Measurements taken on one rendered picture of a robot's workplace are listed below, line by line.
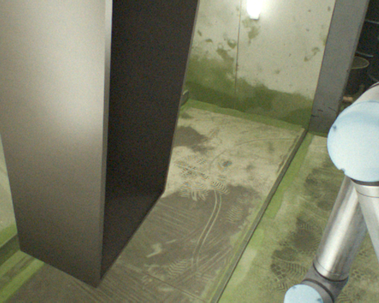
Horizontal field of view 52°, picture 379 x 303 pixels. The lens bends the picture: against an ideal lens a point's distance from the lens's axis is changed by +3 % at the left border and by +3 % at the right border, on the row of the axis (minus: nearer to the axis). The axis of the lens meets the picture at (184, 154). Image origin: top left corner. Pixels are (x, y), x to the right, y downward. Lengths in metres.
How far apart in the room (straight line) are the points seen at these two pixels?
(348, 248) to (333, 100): 2.19
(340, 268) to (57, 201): 0.86
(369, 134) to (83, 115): 0.67
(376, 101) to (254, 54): 2.51
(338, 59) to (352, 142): 2.36
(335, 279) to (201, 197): 1.50
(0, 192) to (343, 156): 1.94
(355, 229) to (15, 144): 0.97
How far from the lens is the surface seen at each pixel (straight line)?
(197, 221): 2.35
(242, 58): 3.21
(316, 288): 1.12
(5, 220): 2.33
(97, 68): 0.93
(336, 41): 2.98
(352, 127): 0.67
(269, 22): 3.06
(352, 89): 4.02
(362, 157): 0.68
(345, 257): 1.07
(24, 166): 1.32
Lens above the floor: 1.72
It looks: 35 degrees down
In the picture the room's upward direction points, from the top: 2 degrees counter-clockwise
